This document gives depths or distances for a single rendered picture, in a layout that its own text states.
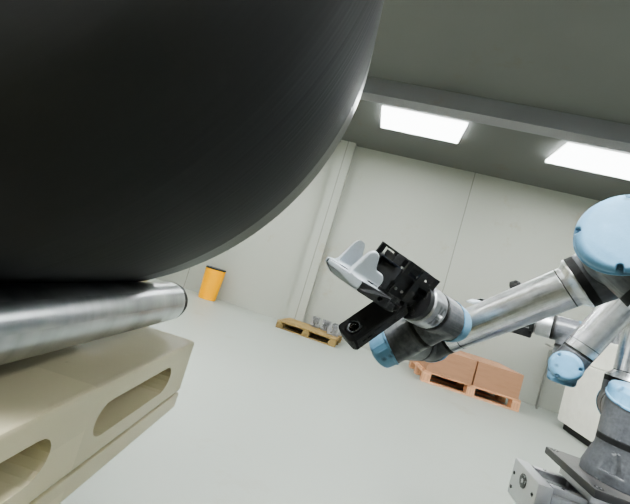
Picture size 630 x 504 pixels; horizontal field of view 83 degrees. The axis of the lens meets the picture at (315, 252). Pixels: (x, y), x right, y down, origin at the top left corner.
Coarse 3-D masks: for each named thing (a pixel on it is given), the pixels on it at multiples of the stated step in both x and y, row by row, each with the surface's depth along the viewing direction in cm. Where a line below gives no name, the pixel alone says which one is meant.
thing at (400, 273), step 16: (384, 256) 54; (400, 256) 52; (384, 272) 54; (400, 272) 51; (416, 272) 54; (384, 288) 52; (400, 288) 53; (416, 288) 54; (432, 288) 58; (416, 304) 59; (432, 304) 58; (416, 320) 59
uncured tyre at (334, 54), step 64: (0, 0) 13; (64, 0) 13; (128, 0) 13; (192, 0) 14; (256, 0) 15; (320, 0) 16; (0, 64) 13; (64, 64) 13; (128, 64) 14; (192, 64) 15; (256, 64) 16; (320, 64) 19; (0, 128) 13; (64, 128) 14; (128, 128) 15; (192, 128) 16; (256, 128) 18; (320, 128) 26; (0, 192) 15; (64, 192) 15; (128, 192) 16; (192, 192) 19; (256, 192) 25; (0, 256) 17; (64, 256) 19; (128, 256) 23; (192, 256) 31
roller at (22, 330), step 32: (0, 288) 19; (32, 288) 21; (64, 288) 23; (96, 288) 26; (128, 288) 30; (160, 288) 36; (0, 320) 18; (32, 320) 19; (64, 320) 22; (96, 320) 25; (128, 320) 29; (160, 320) 36; (0, 352) 18; (32, 352) 20
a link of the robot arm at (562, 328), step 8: (560, 320) 106; (568, 320) 106; (576, 320) 106; (552, 328) 106; (560, 328) 105; (568, 328) 104; (552, 336) 107; (560, 336) 105; (568, 336) 104; (560, 344) 105
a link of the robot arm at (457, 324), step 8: (448, 304) 61; (456, 304) 64; (448, 312) 61; (456, 312) 63; (464, 312) 65; (448, 320) 61; (456, 320) 63; (464, 320) 64; (416, 328) 65; (424, 328) 62; (432, 328) 61; (440, 328) 62; (448, 328) 62; (456, 328) 63; (464, 328) 64; (424, 336) 65; (432, 336) 65; (440, 336) 64; (448, 336) 65; (456, 336) 65; (464, 336) 66; (432, 344) 66
